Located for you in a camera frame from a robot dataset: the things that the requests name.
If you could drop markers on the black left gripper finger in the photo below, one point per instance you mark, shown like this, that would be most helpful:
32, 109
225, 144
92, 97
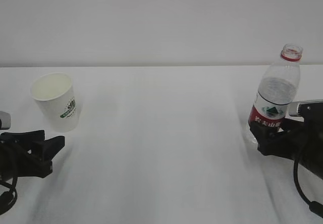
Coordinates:
46, 150
28, 137

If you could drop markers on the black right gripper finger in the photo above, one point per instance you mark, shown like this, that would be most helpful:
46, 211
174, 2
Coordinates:
264, 136
290, 125

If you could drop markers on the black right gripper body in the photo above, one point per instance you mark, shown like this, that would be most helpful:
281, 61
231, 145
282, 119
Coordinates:
307, 143

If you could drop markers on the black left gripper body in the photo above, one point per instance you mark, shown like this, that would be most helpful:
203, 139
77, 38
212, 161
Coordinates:
17, 161

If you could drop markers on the clear water bottle red label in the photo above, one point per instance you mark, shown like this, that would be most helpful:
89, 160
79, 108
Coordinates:
277, 89

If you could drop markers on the white paper cup green logo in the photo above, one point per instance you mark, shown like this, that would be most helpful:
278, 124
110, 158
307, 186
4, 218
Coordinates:
54, 95

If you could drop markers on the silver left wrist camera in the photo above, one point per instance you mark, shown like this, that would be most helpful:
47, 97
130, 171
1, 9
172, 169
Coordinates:
5, 120

